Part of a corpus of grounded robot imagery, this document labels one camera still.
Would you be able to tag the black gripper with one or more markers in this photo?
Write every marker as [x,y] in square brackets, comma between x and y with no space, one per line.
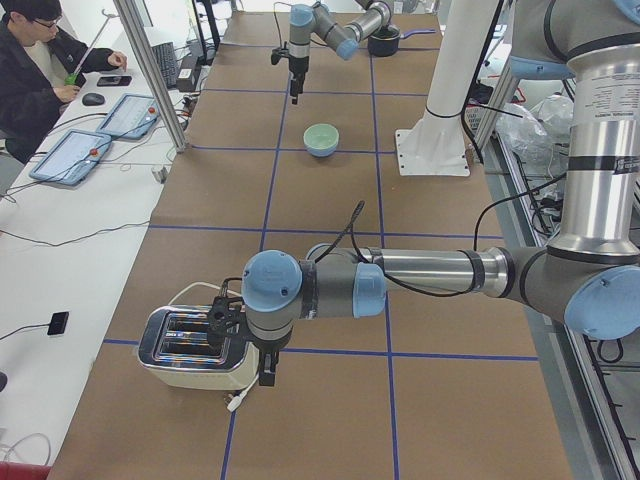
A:
[298,66]
[269,346]

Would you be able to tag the green bowl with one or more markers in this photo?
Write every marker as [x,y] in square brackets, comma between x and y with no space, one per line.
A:
[321,135]

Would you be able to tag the blue bowl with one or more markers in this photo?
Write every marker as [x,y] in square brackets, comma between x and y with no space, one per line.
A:
[321,152]

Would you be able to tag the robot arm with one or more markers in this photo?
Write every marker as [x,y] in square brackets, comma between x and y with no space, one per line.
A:
[306,21]
[587,275]

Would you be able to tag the cream toaster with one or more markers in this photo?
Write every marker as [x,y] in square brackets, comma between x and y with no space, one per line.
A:
[175,348]

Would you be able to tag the dark blue saucepan with lid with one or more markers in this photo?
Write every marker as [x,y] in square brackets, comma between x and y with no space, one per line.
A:
[385,42]

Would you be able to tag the black keyboard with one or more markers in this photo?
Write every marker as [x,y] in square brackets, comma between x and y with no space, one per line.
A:
[165,56]

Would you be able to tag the upper teach pendant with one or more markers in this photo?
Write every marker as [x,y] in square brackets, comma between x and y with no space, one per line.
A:
[131,118]

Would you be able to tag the teach pendant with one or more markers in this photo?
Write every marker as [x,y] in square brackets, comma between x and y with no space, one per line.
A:
[72,158]
[131,118]

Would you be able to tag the black smartphone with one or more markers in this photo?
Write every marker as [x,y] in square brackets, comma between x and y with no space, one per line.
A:
[114,81]

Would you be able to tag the black computer mouse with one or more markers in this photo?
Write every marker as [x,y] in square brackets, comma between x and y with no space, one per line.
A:
[93,99]

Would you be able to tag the small black device on table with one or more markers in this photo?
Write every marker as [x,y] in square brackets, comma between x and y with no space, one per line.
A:
[58,323]

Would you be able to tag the lower teach pendant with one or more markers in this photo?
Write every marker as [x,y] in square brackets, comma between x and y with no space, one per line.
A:
[72,158]

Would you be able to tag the seated person in black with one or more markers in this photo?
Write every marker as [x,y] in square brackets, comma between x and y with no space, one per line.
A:
[42,71]

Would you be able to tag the clear plastic bag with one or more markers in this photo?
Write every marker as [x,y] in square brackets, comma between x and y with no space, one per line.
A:
[537,135]

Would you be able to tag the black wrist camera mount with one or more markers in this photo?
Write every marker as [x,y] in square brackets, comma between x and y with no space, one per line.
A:
[280,53]
[227,320]

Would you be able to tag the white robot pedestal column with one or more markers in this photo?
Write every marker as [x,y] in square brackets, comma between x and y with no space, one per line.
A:
[435,145]

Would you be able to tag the aluminium frame post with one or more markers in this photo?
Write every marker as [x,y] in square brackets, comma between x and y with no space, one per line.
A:
[134,29]

